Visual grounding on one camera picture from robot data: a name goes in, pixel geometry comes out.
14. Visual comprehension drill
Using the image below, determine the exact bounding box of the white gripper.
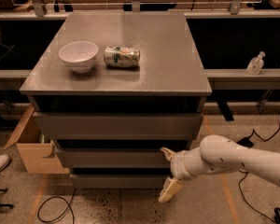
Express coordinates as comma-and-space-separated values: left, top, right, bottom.
159, 147, 196, 203

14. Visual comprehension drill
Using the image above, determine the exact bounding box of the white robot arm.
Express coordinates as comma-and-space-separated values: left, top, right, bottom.
159, 134, 280, 203

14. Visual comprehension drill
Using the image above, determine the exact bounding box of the grey drawer cabinet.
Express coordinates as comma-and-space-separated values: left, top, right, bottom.
21, 13, 212, 189

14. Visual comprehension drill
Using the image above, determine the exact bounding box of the grey top drawer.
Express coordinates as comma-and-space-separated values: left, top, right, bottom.
34, 112, 203, 140

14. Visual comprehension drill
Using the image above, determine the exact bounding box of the open cardboard box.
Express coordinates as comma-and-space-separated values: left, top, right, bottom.
5, 105, 69, 175

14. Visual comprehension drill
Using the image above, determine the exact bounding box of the black plug bottom right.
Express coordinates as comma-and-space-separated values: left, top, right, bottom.
274, 207, 280, 224

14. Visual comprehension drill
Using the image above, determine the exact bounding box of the crushed green drink can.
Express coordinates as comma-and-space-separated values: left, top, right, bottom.
104, 46, 140, 68

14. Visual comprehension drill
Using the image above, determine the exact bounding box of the grey side bench right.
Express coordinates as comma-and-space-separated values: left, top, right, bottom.
205, 68, 280, 91

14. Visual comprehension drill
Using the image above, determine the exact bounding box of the grey side bench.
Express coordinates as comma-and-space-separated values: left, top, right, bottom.
0, 70, 31, 91
205, 68, 280, 91

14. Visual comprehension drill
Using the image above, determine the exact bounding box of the clear hand sanitizer bottle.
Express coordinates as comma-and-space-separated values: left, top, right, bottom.
246, 51, 265, 75

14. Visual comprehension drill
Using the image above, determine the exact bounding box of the white ceramic bowl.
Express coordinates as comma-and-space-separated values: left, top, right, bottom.
59, 41, 99, 73

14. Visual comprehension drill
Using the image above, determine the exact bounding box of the grey side bench left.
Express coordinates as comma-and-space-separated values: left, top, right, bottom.
0, 70, 31, 91

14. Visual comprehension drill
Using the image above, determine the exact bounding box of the black floor cable left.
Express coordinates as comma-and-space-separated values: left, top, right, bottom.
36, 188, 77, 224

